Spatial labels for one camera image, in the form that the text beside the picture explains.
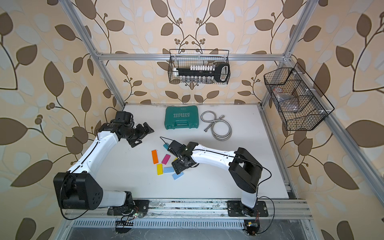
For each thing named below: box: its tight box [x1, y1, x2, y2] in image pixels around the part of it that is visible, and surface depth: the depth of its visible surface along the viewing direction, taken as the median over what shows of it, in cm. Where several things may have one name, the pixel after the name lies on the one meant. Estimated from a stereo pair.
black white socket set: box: [173, 63, 230, 84], surface depth 86 cm
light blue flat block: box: [163, 166, 175, 173], surface depth 90 cm
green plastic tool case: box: [164, 105, 199, 130], surface depth 110 cm
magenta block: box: [161, 154, 171, 165], surface depth 93 cm
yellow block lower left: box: [156, 163, 164, 176], surface depth 90 cm
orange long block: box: [151, 149, 159, 165], surface depth 94 cm
